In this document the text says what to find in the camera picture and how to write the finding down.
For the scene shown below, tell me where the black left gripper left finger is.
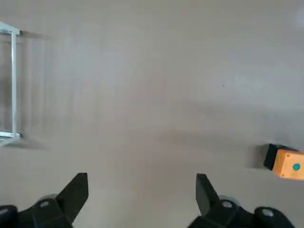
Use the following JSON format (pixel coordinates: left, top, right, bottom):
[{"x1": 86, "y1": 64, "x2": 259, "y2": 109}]
[{"x1": 0, "y1": 172, "x2": 89, "y2": 228}]

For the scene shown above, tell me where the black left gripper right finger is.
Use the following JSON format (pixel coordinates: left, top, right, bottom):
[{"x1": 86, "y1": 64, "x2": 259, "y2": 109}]
[{"x1": 187, "y1": 173, "x2": 295, "y2": 228}]

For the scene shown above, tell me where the black button box base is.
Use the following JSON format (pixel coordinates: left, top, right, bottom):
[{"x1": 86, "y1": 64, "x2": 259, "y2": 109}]
[{"x1": 263, "y1": 143, "x2": 299, "y2": 171}]

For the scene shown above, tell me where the white wire basket rack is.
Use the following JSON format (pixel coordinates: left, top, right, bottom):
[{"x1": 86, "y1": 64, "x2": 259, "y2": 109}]
[{"x1": 0, "y1": 21, "x2": 24, "y2": 148}]

